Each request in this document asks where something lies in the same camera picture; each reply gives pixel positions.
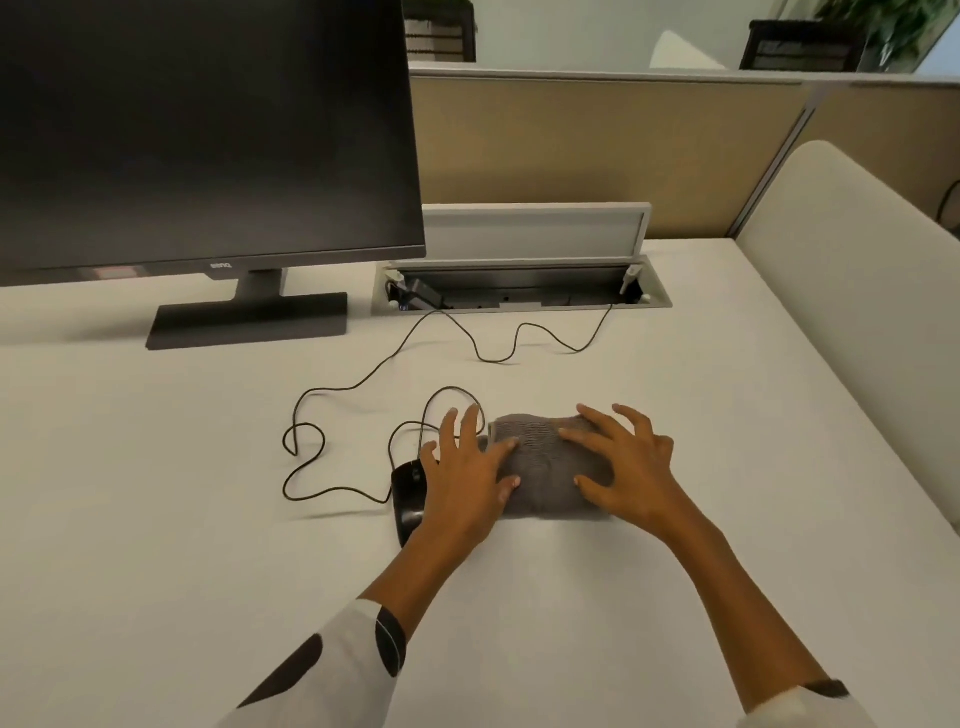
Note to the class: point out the person's left hand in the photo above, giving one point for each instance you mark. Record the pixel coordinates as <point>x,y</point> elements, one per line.
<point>459,487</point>

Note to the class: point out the person's right hand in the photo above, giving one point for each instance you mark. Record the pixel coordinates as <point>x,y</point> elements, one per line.
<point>637,480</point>

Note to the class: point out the person's left little finger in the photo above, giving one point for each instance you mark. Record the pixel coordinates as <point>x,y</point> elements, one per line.
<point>429,459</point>

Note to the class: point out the person's right thumb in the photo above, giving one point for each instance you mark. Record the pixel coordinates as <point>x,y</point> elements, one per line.
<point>591,489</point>

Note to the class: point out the person's right little finger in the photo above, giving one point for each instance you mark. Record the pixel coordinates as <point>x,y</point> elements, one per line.
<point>663,448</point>

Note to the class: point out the person's left middle finger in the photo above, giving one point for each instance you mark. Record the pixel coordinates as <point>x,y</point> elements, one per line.
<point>472,427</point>

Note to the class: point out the person's left thumb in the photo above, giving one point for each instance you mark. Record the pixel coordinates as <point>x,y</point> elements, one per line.
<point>510,491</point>

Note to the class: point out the person's right middle finger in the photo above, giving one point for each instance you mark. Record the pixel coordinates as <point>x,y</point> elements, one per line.
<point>600,424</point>

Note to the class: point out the grey cloth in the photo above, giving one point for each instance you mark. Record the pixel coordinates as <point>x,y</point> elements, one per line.
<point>544,469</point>

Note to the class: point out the person's right forearm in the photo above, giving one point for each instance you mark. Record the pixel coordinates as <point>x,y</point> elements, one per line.
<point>742,630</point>

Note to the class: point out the person's left forearm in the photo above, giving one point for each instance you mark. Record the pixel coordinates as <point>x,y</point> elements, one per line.
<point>390,615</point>

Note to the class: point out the black computer mouse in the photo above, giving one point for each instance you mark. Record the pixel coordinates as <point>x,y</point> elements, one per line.
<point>409,499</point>

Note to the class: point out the black power adapter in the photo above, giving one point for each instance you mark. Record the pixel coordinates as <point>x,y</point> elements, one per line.
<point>417,292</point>

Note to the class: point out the white side divider panel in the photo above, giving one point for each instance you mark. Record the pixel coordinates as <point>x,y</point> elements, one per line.
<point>847,300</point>

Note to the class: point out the beige desk partition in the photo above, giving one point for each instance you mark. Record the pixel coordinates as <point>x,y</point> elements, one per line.
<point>600,150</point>

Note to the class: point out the black slatted chair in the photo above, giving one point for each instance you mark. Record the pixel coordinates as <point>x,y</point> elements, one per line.
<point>442,34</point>

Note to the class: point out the black computer monitor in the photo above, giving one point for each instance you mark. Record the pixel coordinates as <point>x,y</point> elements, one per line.
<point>202,127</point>

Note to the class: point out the black mesh chair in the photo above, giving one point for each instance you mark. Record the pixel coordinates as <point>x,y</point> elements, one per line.
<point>799,46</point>

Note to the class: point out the green potted plant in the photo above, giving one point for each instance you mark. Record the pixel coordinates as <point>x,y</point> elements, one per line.
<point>892,26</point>

